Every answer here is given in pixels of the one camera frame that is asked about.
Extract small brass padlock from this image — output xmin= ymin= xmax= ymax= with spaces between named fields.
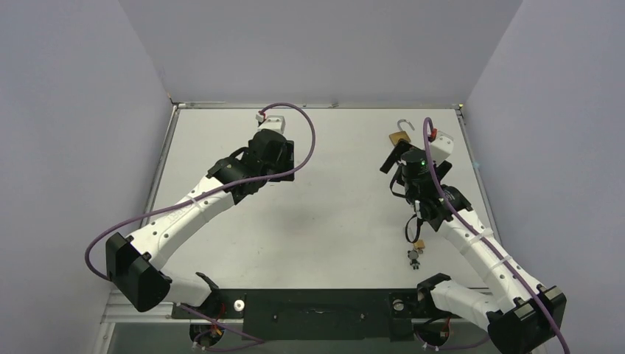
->
xmin=413 ymin=240 xmax=425 ymax=253

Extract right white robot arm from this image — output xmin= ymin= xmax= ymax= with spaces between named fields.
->
xmin=380 ymin=139 xmax=567 ymax=353

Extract large brass padlock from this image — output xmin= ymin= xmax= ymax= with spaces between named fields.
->
xmin=388 ymin=119 xmax=415 ymax=146

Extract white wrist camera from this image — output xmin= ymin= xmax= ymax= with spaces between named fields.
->
xmin=256 ymin=112 xmax=286 ymax=135
xmin=428 ymin=128 xmax=455 ymax=166

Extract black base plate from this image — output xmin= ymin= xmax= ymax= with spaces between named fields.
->
xmin=170 ymin=288 xmax=489 ymax=343

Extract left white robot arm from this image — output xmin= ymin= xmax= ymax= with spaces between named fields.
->
xmin=105 ymin=129 xmax=294 ymax=317

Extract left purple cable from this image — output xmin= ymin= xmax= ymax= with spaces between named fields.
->
xmin=84 ymin=103 xmax=316 ymax=283

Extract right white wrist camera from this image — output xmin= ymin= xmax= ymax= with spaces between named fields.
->
xmin=428 ymin=128 xmax=455 ymax=166

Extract small padlock keys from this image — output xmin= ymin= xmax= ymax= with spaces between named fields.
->
xmin=407 ymin=249 xmax=422 ymax=270

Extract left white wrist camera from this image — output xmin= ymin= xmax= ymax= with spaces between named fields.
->
xmin=256 ymin=112 xmax=286 ymax=135

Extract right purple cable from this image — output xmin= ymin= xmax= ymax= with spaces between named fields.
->
xmin=422 ymin=117 xmax=571 ymax=354

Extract purple cable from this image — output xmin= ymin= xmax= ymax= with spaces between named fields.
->
xmin=422 ymin=117 xmax=571 ymax=354
xmin=84 ymin=103 xmax=316 ymax=283

